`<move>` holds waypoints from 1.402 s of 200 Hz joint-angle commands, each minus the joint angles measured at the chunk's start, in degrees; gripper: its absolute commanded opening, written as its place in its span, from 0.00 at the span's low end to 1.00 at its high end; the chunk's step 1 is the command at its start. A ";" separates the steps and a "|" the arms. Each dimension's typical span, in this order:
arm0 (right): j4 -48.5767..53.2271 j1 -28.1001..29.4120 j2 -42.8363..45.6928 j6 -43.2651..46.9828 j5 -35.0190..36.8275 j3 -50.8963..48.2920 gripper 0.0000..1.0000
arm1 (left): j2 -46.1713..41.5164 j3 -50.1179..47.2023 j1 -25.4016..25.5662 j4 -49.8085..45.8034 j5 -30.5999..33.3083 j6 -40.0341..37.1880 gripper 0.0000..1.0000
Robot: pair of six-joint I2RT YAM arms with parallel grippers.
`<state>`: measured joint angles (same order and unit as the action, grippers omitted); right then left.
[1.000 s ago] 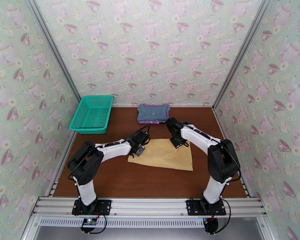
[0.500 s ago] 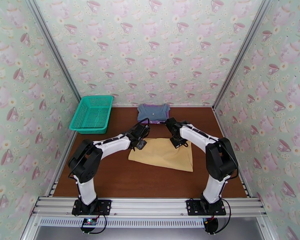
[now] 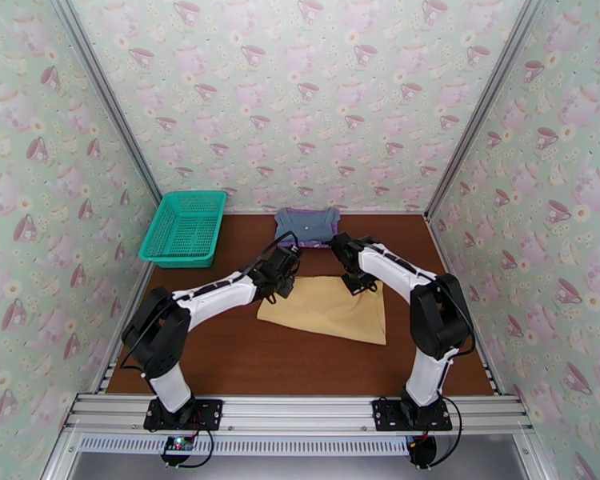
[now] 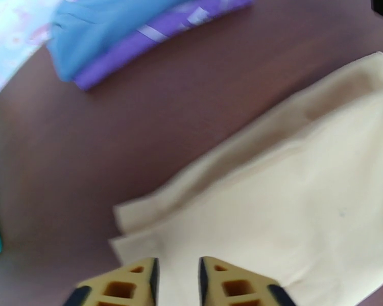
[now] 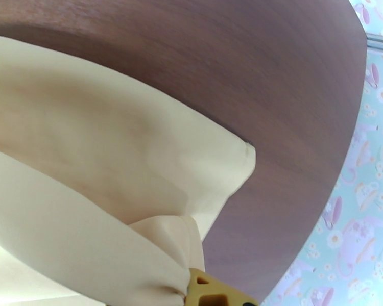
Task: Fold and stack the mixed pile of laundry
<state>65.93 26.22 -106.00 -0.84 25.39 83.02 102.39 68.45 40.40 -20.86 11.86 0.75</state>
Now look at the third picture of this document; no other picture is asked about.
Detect small controller board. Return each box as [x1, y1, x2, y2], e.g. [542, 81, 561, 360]
[406, 435, 438, 469]
[161, 435, 195, 469]

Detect tan yellow garment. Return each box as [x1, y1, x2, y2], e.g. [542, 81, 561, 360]
[256, 274, 387, 346]

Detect perforated metal cable tray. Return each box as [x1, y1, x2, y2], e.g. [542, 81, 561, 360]
[77, 435, 415, 458]

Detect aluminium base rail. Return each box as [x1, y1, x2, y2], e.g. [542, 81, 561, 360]
[62, 393, 537, 436]

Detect aluminium frame post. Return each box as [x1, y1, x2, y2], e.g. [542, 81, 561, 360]
[423, 0, 552, 222]
[47, 0, 162, 201]

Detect teal plastic mesh basket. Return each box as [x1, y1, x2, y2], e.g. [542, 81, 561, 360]
[138, 190, 229, 269]

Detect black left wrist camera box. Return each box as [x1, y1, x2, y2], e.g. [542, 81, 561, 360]
[272, 246, 302, 272]

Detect black base wire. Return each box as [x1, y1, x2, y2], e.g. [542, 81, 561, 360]
[147, 427, 221, 470]
[427, 410, 463, 467]

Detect blue-grey t-shirt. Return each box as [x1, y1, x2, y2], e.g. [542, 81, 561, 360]
[274, 207, 342, 245]

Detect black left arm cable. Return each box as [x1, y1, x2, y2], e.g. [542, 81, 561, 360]
[121, 232, 302, 370]

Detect purple t-shirt with white print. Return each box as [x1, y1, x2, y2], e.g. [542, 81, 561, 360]
[275, 208, 342, 250]

